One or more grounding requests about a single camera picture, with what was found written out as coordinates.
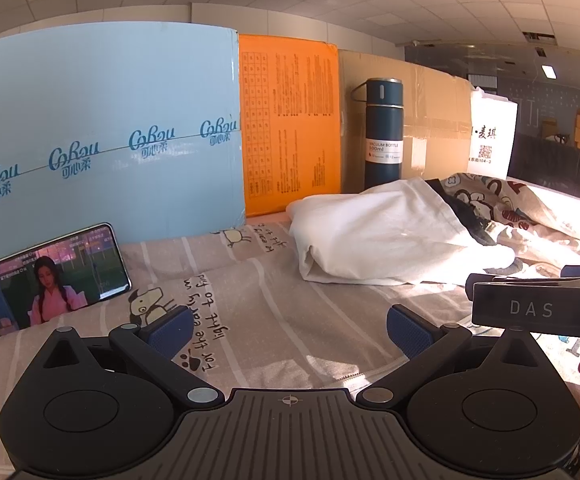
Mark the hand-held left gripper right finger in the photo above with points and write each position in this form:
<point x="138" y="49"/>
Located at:
<point x="410" y="332"/>

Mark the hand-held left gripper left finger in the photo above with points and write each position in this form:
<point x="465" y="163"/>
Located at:
<point x="167" y="332"/>

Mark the dark garment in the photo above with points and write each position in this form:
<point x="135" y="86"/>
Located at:
<point x="470" y="220"/>

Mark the cartoon print cloth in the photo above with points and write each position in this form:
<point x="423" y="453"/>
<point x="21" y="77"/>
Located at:
<point x="530" y="210"/>

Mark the white folded garment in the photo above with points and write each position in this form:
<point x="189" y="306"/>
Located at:
<point x="380" y="230"/>

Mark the black sofa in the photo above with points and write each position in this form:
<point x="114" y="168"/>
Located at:
<point x="560" y="165"/>

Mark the beige striped printed bed sheet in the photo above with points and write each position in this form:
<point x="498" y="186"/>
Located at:
<point x="280" y="310"/>

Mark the smartphone with lit screen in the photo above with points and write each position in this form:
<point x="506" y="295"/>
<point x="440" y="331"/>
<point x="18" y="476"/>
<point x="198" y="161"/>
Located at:
<point x="55" y="280"/>

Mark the white paper bag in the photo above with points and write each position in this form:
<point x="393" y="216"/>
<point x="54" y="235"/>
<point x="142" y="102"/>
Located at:
<point x="492" y="135"/>

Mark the dark blue vacuum bottle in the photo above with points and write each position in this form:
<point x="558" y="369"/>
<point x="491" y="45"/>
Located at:
<point x="382" y="130"/>

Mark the brown cardboard box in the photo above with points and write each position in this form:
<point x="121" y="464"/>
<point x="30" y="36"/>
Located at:
<point x="430" y="110"/>

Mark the ceiling light panel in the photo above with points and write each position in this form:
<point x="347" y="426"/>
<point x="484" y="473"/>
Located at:
<point x="548" y="71"/>

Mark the large light blue cardboard box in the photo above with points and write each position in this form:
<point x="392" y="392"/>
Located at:
<point x="95" y="125"/>

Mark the orange cardboard box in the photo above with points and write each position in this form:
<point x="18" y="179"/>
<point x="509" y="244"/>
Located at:
<point x="290" y="125"/>

